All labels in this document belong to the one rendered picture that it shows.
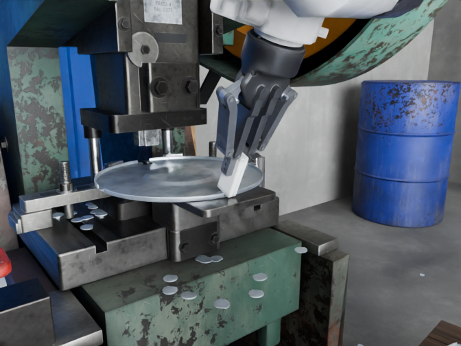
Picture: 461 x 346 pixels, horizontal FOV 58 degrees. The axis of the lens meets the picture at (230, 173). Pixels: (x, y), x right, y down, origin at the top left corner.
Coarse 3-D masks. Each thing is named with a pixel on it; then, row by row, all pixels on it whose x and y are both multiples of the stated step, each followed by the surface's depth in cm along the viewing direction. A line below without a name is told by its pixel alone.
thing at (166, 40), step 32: (160, 0) 70; (192, 0) 73; (160, 32) 71; (192, 32) 75; (96, 64) 77; (128, 64) 68; (160, 64) 69; (192, 64) 72; (128, 96) 70; (160, 96) 69; (192, 96) 74
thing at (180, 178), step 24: (120, 168) 79; (144, 168) 79; (168, 168) 77; (192, 168) 77; (216, 168) 79; (120, 192) 64; (144, 192) 64; (168, 192) 64; (192, 192) 64; (216, 192) 64; (240, 192) 64
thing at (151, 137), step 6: (138, 132) 79; (144, 132) 80; (150, 132) 80; (156, 132) 81; (138, 138) 80; (144, 138) 80; (150, 138) 80; (156, 138) 81; (138, 144) 80; (144, 144) 80; (150, 144) 80; (156, 144) 81
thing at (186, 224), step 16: (256, 192) 65; (272, 192) 65; (160, 208) 71; (176, 208) 68; (192, 208) 59; (208, 208) 58; (224, 208) 59; (240, 208) 61; (176, 224) 69; (192, 224) 71; (208, 224) 73; (176, 240) 70; (192, 240) 72; (208, 240) 74; (176, 256) 70; (192, 256) 72
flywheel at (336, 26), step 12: (324, 24) 85; (336, 24) 83; (348, 24) 80; (360, 24) 81; (240, 36) 106; (336, 36) 83; (348, 36) 84; (228, 48) 110; (240, 48) 106; (312, 48) 88; (324, 48) 86; (336, 48) 88; (312, 60) 94; (324, 60) 96
